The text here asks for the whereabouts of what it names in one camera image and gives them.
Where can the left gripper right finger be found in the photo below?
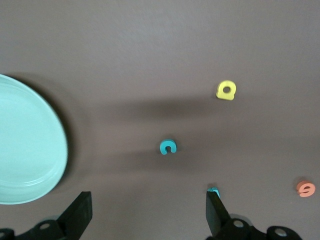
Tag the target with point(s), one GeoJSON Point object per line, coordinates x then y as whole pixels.
{"type": "Point", "coordinates": [220, 222]}

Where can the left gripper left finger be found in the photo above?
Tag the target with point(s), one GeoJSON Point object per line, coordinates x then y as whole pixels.
{"type": "Point", "coordinates": [72, 220]}

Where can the teal foam letter r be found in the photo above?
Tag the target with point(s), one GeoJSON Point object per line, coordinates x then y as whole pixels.
{"type": "Point", "coordinates": [217, 191]}

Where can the teal foam letter c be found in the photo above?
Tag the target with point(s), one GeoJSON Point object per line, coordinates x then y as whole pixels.
{"type": "Point", "coordinates": [163, 145]}

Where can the yellow letter d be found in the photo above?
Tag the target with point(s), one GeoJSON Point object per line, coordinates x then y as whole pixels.
{"type": "Point", "coordinates": [221, 93]}

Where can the orange letter o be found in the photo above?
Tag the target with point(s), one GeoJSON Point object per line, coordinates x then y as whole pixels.
{"type": "Point", "coordinates": [301, 187]}

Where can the green plate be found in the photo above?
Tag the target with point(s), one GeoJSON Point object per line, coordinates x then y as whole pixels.
{"type": "Point", "coordinates": [27, 140]}

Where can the brown table cover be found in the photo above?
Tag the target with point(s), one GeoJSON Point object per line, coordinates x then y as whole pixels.
{"type": "Point", "coordinates": [150, 50]}

